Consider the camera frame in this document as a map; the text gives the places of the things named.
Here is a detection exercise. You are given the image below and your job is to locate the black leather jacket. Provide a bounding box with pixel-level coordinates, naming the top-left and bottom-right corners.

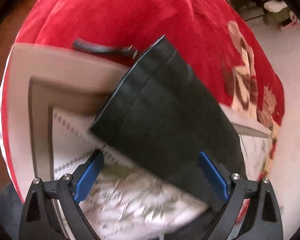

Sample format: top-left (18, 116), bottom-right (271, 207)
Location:
top-left (72, 35), bottom-right (247, 213)

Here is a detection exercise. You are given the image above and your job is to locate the white quilted floral mat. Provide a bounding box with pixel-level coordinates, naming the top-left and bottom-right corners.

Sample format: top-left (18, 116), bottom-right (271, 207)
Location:
top-left (0, 42), bottom-right (273, 240)

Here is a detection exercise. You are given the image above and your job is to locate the pile of clothes on rack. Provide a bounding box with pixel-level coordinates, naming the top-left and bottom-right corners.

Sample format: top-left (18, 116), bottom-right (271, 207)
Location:
top-left (226, 0), bottom-right (299, 29)

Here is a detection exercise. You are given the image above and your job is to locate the red floral blanket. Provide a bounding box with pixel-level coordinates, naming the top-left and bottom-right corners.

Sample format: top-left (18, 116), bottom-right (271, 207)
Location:
top-left (1, 0), bottom-right (286, 205)

